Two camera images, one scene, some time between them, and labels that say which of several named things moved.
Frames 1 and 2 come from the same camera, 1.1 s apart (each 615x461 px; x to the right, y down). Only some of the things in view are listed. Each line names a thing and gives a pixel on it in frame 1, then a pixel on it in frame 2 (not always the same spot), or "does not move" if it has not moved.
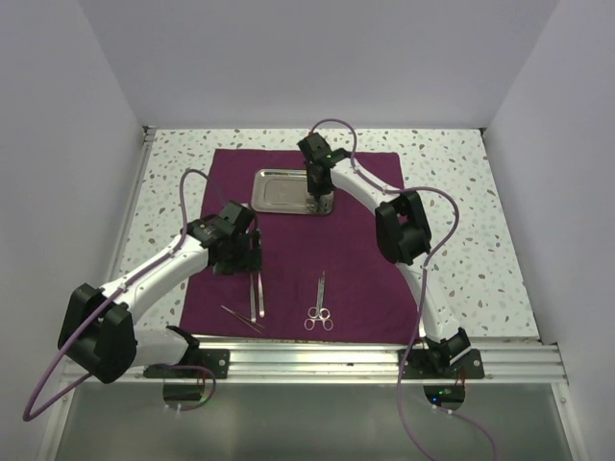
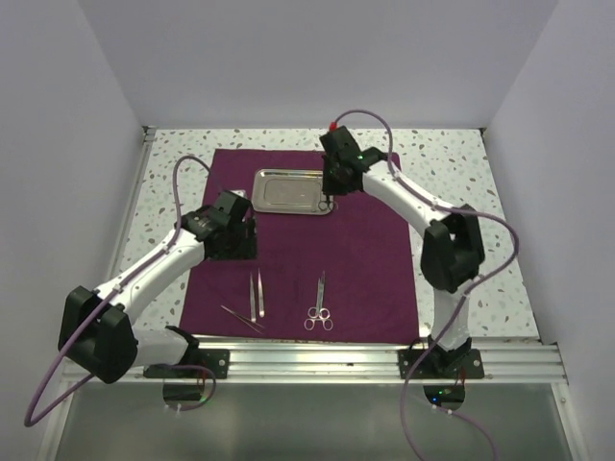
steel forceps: [260, 295] does not move
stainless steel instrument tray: [285, 191] does not move
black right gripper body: [314, 187] -> [332, 183]
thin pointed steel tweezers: [241, 318] does not move
